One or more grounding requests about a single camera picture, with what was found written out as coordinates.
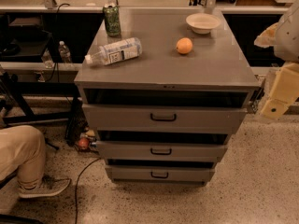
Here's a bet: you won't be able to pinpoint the orange fruit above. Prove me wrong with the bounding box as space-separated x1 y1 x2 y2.
176 37 192 55

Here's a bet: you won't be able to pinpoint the white bowl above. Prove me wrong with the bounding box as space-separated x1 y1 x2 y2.
186 13 221 35

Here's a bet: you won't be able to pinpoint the grey sneaker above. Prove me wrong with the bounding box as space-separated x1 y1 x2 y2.
19 175 71 199

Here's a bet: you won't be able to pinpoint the black floor cable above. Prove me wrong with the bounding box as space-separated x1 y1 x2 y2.
74 157 103 224

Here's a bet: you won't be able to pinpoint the grey metal drawer cabinet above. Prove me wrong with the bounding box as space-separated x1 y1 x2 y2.
74 8 262 187

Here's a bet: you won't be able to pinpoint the red apple on floor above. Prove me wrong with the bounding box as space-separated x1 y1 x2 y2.
78 137 90 150

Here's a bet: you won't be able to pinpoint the grey middle drawer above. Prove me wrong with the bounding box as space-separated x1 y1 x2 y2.
96 141 227 162

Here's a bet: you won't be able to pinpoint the clear plastic water bottle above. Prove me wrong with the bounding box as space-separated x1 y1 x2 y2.
85 37 142 66

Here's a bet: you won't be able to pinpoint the green drink can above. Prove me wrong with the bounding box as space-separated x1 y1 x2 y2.
103 3 121 36

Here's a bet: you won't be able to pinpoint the person's leg khaki trousers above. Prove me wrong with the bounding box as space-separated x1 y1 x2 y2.
0 125 46 189

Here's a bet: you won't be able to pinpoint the grey top drawer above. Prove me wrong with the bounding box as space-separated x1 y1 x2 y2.
82 105 246 134

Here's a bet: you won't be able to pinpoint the small water bottle background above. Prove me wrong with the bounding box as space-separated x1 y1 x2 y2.
58 41 72 63

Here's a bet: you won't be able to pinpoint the grey bottom drawer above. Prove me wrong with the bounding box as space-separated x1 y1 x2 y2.
106 165 215 183

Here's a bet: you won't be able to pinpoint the grey drawer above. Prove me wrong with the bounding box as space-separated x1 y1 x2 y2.
106 165 215 183
82 105 246 134
96 141 227 162

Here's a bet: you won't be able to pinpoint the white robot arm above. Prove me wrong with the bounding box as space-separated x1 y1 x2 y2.
254 1 299 119

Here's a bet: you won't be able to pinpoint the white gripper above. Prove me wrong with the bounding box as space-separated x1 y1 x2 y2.
254 23 299 119

